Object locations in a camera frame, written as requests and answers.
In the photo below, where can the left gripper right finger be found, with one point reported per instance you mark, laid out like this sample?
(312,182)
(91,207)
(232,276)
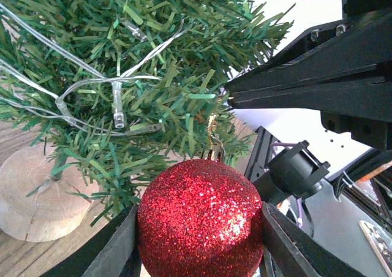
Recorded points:
(295,252)

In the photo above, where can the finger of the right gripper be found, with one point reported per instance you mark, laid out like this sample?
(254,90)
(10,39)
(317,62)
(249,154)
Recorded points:
(351,45)
(371,102)

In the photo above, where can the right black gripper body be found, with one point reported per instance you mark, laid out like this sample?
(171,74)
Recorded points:
(376,134)

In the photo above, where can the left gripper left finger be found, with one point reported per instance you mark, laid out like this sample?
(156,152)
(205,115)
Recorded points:
(111,252)

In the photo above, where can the red ball ornament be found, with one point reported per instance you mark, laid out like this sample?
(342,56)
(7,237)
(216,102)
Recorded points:
(200,218)

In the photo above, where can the small green christmas tree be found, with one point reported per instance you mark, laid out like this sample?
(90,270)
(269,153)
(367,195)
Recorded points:
(112,87)

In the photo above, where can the smartphone on floor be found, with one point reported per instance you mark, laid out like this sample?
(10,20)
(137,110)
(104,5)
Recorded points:
(379,245)

